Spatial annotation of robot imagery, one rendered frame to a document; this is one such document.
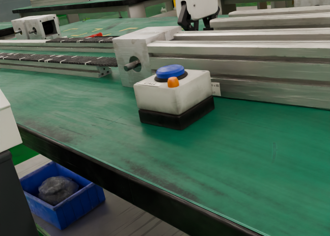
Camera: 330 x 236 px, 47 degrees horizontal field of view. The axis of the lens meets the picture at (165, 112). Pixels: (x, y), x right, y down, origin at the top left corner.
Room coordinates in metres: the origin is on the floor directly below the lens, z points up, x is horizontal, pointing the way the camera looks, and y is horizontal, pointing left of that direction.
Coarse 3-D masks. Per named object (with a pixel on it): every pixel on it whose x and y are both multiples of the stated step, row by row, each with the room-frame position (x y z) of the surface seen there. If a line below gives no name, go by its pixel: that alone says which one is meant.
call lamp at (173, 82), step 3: (168, 78) 0.47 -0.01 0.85; (171, 78) 0.47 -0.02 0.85; (174, 78) 0.47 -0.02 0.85; (168, 81) 0.47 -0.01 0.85; (171, 81) 0.47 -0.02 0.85; (174, 81) 0.46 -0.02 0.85; (177, 81) 0.47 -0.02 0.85; (168, 84) 0.47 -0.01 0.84; (171, 84) 0.46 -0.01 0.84; (174, 84) 0.46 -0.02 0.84; (177, 84) 0.47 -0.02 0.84; (171, 87) 0.46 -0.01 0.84
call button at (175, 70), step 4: (176, 64) 0.53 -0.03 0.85; (160, 68) 0.52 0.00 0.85; (164, 68) 0.52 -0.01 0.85; (168, 68) 0.51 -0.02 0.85; (172, 68) 0.51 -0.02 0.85; (176, 68) 0.50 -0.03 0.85; (180, 68) 0.50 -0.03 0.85; (156, 72) 0.51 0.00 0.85; (160, 72) 0.50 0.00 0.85; (164, 72) 0.50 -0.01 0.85; (168, 72) 0.50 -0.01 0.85; (172, 72) 0.49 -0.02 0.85; (176, 72) 0.50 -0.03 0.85; (180, 72) 0.50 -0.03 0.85; (184, 72) 0.51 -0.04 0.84; (160, 76) 0.50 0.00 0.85; (164, 76) 0.50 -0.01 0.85; (168, 76) 0.49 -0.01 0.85; (172, 76) 0.49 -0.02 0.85; (176, 76) 0.50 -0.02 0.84
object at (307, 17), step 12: (240, 12) 0.82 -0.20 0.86; (252, 12) 0.80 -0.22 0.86; (264, 12) 0.78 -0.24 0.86; (276, 12) 0.76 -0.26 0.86; (288, 12) 0.74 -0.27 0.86; (300, 12) 0.73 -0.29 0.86; (312, 12) 0.71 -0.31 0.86; (324, 12) 0.69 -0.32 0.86; (216, 24) 0.78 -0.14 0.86; (228, 24) 0.76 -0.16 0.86; (240, 24) 0.74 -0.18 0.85; (252, 24) 0.72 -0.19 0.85; (264, 24) 0.70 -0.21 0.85; (276, 24) 0.68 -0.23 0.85; (288, 24) 0.67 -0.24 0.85; (300, 24) 0.65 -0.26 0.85; (312, 24) 0.64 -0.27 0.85; (324, 24) 0.62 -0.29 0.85
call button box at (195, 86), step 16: (144, 80) 0.52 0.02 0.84; (160, 80) 0.50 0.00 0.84; (192, 80) 0.49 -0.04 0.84; (208, 80) 0.51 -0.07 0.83; (144, 96) 0.50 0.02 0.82; (160, 96) 0.48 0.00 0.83; (176, 96) 0.46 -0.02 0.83; (192, 96) 0.48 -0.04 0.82; (208, 96) 0.51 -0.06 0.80; (144, 112) 0.50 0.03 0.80; (160, 112) 0.49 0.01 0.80; (176, 112) 0.46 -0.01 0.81; (192, 112) 0.48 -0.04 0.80; (208, 112) 0.50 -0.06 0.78; (176, 128) 0.46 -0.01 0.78
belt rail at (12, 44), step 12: (0, 48) 1.57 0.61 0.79; (12, 48) 1.50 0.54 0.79; (24, 48) 1.43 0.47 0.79; (36, 48) 1.37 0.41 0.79; (48, 48) 1.31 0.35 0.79; (60, 48) 1.26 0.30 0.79; (72, 48) 1.21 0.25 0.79; (84, 48) 1.17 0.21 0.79; (96, 48) 1.13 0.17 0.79; (108, 48) 1.09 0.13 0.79
